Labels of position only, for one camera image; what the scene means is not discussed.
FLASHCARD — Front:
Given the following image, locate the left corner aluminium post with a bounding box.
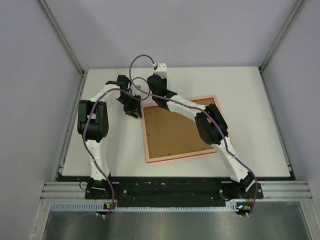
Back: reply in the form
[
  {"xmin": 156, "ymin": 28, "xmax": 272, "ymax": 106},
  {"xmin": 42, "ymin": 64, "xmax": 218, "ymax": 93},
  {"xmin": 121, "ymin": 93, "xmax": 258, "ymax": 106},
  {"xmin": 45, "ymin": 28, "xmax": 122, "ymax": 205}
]
[{"xmin": 37, "ymin": 0, "xmax": 86, "ymax": 76}]

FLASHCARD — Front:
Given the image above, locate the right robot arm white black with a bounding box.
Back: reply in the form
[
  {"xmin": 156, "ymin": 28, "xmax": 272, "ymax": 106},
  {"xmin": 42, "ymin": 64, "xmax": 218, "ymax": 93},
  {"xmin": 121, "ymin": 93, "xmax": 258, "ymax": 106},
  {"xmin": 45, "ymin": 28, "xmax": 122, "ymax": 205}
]
[{"xmin": 147, "ymin": 74, "xmax": 259, "ymax": 198}]

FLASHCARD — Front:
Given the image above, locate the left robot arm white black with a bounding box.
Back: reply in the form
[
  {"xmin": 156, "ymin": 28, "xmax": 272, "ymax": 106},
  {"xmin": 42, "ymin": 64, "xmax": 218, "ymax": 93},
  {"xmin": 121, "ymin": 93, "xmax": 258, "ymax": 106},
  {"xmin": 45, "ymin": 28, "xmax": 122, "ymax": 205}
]
[{"xmin": 77, "ymin": 75, "xmax": 142, "ymax": 181}]

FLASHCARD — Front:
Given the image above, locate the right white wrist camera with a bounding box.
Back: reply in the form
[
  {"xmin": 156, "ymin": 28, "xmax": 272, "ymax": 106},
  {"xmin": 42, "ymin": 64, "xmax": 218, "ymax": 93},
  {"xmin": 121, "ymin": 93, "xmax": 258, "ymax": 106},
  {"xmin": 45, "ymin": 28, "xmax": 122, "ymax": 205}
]
[{"xmin": 153, "ymin": 63, "xmax": 168, "ymax": 79}]

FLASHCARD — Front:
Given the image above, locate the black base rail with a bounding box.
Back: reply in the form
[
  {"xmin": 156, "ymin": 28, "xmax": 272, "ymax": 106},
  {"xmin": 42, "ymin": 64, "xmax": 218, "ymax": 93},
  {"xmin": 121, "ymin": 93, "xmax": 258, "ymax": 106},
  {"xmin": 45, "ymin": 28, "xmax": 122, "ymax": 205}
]
[{"xmin": 56, "ymin": 175, "xmax": 263, "ymax": 207}]

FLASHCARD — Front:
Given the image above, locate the grey slotted cable duct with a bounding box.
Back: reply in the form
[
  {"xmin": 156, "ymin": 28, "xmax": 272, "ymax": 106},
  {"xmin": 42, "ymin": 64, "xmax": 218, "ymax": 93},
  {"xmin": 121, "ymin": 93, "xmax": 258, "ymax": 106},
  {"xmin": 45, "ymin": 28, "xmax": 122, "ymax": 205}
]
[{"xmin": 49, "ymin": 201, "xmax": 251, "ymax": 214}]

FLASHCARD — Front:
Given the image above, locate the right corner aluminium post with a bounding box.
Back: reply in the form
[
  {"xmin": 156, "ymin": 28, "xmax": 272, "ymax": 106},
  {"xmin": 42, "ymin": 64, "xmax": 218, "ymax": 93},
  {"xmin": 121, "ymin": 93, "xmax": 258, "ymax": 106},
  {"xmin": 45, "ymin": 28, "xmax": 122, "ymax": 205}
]
[{"xmin": 258, "ymin": 0, "xmax": 307, "ymax": 72}]

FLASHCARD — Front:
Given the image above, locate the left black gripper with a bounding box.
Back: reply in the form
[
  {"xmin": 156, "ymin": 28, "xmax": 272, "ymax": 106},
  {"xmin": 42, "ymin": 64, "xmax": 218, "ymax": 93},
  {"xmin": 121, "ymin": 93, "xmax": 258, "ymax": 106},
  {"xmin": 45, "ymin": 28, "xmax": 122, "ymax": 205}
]
[{"xmin": 116, "ymin": 93, "xmax": 142, "ymax": 119}]

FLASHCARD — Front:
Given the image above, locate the corner aluminium post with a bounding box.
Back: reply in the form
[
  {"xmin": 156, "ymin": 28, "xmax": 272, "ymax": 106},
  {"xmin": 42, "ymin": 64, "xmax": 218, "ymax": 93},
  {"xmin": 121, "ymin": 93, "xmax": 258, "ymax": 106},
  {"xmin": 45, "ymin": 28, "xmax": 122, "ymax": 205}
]
[
  {"xmin": 37, "ymin": 0, "xmax": 86, "ymax": 76},
  {"xmin": 258, "ymin": 0, "xmax": 307, "ymax": 72}
]

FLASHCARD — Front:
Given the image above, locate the red picture frame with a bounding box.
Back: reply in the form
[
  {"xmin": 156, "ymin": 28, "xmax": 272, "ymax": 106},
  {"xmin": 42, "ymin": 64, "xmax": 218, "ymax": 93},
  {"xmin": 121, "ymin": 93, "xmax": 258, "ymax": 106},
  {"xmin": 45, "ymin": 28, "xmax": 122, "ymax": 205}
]
[{"xmin": 141, "ymin": 104, "xmax": 217, "ymax": 164}]

